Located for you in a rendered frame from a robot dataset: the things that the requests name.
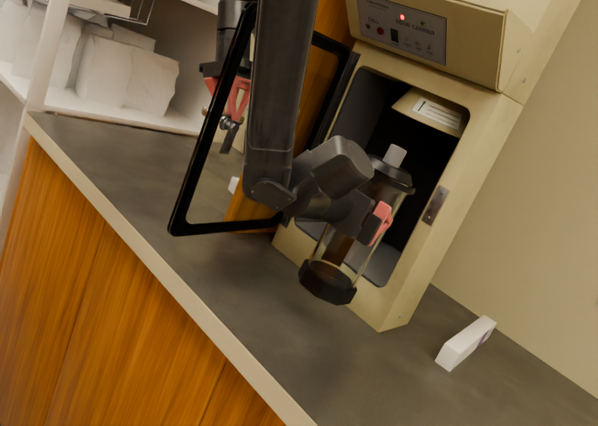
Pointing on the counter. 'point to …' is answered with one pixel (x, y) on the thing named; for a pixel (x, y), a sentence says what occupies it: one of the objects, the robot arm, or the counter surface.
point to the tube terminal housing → (373, 61)
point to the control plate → (389, 18)
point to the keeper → (435, 204)
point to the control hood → (471, 69)
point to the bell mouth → (433, 111)
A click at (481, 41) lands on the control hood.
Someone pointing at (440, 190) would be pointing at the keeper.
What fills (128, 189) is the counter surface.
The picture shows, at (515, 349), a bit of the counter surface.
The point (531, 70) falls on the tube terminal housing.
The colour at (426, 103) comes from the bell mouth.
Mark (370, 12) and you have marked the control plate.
